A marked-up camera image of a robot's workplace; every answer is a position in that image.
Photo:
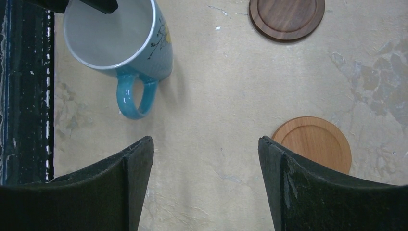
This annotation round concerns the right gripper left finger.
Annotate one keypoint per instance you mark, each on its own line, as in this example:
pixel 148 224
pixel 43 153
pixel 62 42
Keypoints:
pixel 105 196

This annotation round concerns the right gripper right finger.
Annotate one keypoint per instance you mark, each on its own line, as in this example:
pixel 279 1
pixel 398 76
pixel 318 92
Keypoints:
pixel 306 196

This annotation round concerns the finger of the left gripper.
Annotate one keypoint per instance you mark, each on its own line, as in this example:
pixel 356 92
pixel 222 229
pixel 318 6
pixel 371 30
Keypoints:
pixel 59 6

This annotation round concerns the blue mug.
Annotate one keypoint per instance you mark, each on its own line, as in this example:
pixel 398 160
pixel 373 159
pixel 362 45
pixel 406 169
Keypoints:
pixel 132 44

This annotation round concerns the orange coaster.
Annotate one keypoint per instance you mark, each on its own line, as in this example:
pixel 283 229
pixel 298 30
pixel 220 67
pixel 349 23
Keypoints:
pixel 316 139

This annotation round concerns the dark wooden coaster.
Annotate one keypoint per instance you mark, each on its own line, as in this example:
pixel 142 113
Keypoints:
pixel 286 20

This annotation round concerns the black aluminium base frame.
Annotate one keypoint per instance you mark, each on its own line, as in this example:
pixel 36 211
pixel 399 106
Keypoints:
pixel 27 59

